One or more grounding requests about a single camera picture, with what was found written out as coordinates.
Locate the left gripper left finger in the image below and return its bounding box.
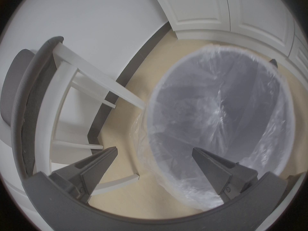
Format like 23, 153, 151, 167
49, 147, 118, 199

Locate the grey padded white chair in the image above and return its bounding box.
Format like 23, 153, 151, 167
0, 36, 146, 197

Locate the white trash bin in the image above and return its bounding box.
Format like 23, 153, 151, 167
144, 45, 296, 211

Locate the clear plastic bag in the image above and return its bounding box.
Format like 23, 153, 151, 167
130, 45, 296, 212

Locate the white wardrobe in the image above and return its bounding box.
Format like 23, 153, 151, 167
147, 0, 308, 76

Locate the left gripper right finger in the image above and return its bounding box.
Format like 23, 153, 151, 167
192, 147, 258, 199

